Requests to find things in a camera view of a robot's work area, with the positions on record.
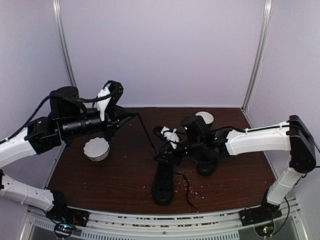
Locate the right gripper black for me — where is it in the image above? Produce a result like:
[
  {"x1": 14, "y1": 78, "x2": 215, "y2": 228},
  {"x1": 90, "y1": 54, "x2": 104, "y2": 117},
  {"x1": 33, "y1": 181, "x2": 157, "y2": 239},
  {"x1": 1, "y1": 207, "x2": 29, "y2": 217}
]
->
[{"x1": 153, "y1": 139, "x2": 204, "y2": 167}]

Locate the black canvas shoe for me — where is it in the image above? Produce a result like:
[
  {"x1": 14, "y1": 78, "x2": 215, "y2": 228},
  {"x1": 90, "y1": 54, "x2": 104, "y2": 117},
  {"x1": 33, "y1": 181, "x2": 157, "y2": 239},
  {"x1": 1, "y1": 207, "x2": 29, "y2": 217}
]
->
[
  {"x1": 151, "y1": 161, "x2": 199, "y2": 211},
  {"x1": 196, "y1": 158, "x2": 218, "y2": 177}
]

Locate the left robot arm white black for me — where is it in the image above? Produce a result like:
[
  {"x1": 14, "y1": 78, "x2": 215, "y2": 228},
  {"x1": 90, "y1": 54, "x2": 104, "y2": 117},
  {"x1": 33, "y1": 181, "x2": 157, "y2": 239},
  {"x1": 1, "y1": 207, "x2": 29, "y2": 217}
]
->
[{"x1": 0, "y1": 80, "x2": 136, "y2": 222}]

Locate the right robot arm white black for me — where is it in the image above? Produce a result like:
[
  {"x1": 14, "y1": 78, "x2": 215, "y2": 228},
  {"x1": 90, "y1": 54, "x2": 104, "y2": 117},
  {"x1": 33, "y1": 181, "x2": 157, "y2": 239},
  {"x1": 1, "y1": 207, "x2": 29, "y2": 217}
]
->
[{"x1": 151, "y1": 112, "x2": 317, "y2": 225}]

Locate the white scalloped bowl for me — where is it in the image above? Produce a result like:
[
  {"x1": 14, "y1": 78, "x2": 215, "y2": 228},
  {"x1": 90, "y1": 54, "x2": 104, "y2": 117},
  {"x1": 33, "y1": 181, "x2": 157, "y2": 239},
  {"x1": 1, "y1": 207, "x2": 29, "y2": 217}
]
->
[{"x1": 83, "y1": 137, "x2": 110, "y2": 162}]

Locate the black white round bowl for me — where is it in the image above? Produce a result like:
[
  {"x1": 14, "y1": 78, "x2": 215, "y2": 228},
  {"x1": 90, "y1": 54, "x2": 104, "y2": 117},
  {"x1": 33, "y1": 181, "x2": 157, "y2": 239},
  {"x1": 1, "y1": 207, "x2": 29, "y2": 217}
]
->
[{"x1": 195, "y1": 111, "x2": 214, "y2": 126}]

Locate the right controller board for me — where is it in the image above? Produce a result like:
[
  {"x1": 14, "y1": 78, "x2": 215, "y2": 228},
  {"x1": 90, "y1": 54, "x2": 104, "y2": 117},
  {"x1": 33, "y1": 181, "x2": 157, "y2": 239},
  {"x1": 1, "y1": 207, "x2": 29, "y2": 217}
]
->
[{"x1": 254, "y1": 222, "x2": 275, "y2": 238}]

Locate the controller board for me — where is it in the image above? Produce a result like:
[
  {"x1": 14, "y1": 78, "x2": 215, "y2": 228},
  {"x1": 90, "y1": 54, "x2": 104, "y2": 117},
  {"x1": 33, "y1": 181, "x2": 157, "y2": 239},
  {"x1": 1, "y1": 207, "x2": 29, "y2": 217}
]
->
[
  {"x1": 254, "y1": 222, "x2": 275, "y2": 238},
  {"x1": 53, "y1": 222, "x2": 75, "y2": 238}
]

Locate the left controller board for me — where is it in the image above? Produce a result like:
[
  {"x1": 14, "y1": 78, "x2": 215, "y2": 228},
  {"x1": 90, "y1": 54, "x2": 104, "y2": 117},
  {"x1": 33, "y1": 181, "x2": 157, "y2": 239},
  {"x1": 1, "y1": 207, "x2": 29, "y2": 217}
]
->
[{"x1": 53, "y1": 222, "x2": 75, "y2": 238}]

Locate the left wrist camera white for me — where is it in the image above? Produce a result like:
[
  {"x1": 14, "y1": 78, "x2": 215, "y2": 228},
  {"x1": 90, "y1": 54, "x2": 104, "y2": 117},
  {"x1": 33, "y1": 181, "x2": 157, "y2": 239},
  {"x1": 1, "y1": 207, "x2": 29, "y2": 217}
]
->
[{"x1": 96, "y1": 83, "x2": 111, "y2": 122}]

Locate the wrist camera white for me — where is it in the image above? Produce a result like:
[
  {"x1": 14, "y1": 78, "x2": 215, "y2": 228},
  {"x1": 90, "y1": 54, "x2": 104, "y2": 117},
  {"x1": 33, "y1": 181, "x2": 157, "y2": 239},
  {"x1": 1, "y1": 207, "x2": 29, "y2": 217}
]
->
[
  {"x1": 152, "y1": 125, "x2": 180, "y2": 149},
  {"x1": 96, "y1": 83, "x2": 111, "y2": 122}
]

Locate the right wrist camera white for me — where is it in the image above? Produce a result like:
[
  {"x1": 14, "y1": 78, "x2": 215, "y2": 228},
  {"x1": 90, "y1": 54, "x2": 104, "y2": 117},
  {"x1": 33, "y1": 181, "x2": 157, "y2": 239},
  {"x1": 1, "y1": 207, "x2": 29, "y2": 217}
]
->
[{"x1": 152, "y1": 125, "x2": 180, "y2": 149}]

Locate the left aluminium frame post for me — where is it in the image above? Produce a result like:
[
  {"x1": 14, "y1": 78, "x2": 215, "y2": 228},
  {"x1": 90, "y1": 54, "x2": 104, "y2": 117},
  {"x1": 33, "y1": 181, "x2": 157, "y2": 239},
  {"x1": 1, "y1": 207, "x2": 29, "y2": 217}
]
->
[{"x1": 52, "y1": 0, "x2": 77, "y2": 88}]

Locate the aluminium frame post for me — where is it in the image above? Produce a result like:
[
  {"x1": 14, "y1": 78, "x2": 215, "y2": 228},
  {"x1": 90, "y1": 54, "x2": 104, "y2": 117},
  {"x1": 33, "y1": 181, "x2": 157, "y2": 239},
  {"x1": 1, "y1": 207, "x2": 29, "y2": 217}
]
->
[
  {"x1": 241, "y1": 0, "x2": 274, "y2": 115},
  {"x1": 52, "y1": 0, "x2": 77, "y2": 88}
]

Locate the front aluminium rail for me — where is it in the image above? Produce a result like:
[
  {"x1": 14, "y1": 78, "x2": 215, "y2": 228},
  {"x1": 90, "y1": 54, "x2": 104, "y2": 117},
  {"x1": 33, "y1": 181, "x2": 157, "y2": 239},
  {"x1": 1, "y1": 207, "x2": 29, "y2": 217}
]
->
[{"x1": 22, "y1": 197, "x2": 308, "y2": 240}]

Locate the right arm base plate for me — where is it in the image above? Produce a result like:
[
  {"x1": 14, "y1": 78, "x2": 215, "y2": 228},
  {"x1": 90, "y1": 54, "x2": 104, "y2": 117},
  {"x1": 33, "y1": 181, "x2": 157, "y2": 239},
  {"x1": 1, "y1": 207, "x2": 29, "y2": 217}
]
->
[{"x1": 239, "y1": 206, "x2": 282, "y2": 226}]

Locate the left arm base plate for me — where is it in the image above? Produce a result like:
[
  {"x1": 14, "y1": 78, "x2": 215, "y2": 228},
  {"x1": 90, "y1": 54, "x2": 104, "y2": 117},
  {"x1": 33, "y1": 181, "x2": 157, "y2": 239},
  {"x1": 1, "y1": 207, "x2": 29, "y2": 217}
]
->
[{"x1": 46, "y1": 206, "x2": 90, "y2": 227}]

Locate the right aluminium frame post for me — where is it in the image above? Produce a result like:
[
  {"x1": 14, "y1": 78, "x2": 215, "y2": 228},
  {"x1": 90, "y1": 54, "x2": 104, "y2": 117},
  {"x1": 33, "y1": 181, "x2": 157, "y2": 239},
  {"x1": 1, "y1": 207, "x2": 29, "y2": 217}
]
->
[{"x1": 241, "y1": 0, "x2": 274, "y2": 115}]

